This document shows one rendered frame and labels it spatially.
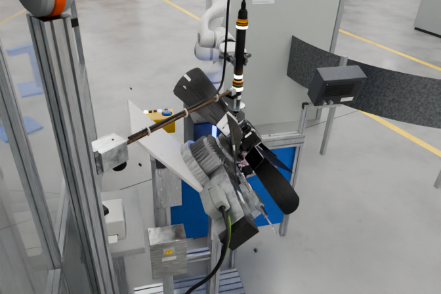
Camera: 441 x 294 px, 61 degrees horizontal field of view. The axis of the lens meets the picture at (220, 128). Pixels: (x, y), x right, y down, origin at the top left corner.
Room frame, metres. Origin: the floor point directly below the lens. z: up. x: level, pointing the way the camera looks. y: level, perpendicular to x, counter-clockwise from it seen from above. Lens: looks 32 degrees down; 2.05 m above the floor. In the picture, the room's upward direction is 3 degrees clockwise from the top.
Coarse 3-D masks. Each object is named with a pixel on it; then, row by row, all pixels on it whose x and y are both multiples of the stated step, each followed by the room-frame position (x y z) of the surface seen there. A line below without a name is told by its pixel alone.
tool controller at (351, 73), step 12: (324, 72) 1.89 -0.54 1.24; (336, 72) 1.90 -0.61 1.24; (348, 72) 1.91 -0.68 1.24; (360, 72) 1.93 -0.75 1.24; (312, 84) 1.92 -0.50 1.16; (324, 84) 1.83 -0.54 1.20; (336, 84) 1.85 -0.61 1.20; (348, 84) 1.87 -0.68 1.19; (360, 84) 1.89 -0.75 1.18; (312, 96) 1.90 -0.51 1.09; (324, 96) 1.85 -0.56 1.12; (336, 96) 1.88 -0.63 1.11; (348, 96) 1.90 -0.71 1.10
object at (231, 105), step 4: (228, 88) 1.36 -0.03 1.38; (232, 92) 1.34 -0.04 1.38; (228, 96) 1.35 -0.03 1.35; (232, 96) 1.34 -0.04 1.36; (236, 96) 1.35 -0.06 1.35; (228, 100) 1.37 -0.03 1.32; (232, 100) 1.35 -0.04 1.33; (228, 104) 1.37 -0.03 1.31; (232, 104) 1.35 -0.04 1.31; (240, 104) 1.39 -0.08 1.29; (244, 104) 1.39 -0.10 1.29; (232, 108) 1.36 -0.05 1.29; (236, 108) 1.35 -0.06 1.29; (240, 108) 1.36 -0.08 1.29
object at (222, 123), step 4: (228, 112) 1.34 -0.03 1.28; (224, 116) 1.32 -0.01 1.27; (232, 116) 1.34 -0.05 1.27; (220, 120) 1.30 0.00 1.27; (224, 120) 1.31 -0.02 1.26; (236, 120) 1.33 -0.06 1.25; (220, 124) 1.29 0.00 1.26; (224, 124) 1.30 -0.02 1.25; (220, 128) 1.28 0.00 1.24; (224, 128) 1.28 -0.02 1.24; (228, 128) 1.29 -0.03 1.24; (224, 132) 1.27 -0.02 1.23; (228, 132) 1.28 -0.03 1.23
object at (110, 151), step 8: (104, 136) 0.94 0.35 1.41; (112, 136) 0.94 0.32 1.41; (96, 144) 0.89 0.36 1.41; (104, 144) 0.90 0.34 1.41; (112, 144) 0.90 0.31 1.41; (120, 144) 0.90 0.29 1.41; (96, 152) 0.85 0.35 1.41; (104, 152) 0.86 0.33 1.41; (112, 152) 0.88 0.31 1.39; (120, 152) 0.90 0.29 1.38; (96, 160) 0.85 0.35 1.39; (104, 160) 0.86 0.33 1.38; (112, 160) 0.88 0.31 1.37; (120, 160) 0.90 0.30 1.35; (96, 168) 0.85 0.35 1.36; (104, 168) 0.85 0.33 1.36; (112, 168) 0.87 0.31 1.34
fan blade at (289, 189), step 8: (264, 160) 1.19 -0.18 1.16; (256, 168) 1.22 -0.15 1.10; (264, 168) 1.19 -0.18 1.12; (272, 168) 1.16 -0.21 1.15; (264, 176) 1.19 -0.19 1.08; (272, 176) 1.15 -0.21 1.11; (280, 176) 1.12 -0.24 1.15; (264, 184) 1.18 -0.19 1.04; (272, 184) 1.15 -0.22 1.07; (280, 184) 1.12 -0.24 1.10; (288, 184) 1.07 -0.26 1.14; (272, 192) 1.15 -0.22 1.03; (280, 192) 1.12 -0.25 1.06; (288, 192) 1.08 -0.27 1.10; (280, 200) 1.12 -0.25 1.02; (288, 200) 1.08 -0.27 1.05; (296, 200) 1.04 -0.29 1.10; (280, 208) 1.13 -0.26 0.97; (288, 208) 1.09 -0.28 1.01; (296, 208) 1.05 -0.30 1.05
